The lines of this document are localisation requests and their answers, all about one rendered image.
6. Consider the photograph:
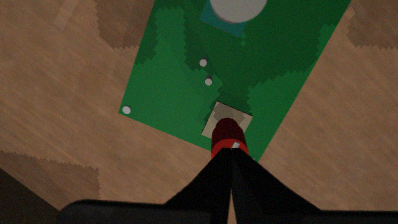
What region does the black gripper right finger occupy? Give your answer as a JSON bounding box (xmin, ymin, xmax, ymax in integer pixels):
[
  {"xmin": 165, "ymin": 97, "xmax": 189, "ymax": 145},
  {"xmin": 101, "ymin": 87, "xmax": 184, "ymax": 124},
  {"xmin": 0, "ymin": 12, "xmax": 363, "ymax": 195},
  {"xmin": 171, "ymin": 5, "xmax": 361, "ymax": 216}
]
[{"xmin": 231, "ymin": 148, "xmax": 398, "ymax": 224}]

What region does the green circuit board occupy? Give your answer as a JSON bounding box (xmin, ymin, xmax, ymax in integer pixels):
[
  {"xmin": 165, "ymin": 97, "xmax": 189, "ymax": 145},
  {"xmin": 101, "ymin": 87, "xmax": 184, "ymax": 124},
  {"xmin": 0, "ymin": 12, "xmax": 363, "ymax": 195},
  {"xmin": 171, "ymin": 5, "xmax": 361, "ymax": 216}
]
[{"xmin": 119, "ymin": 0, "xmax": 351, "ymax": 163}]

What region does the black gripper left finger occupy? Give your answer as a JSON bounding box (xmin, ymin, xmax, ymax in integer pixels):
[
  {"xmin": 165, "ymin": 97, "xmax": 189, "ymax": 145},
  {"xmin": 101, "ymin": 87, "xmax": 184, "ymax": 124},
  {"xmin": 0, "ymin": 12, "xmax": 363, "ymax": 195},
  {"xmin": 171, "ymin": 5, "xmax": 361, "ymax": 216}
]
[{"xmin": 56, "ymin": 148, "xmax": 233, "ymax": 224}]

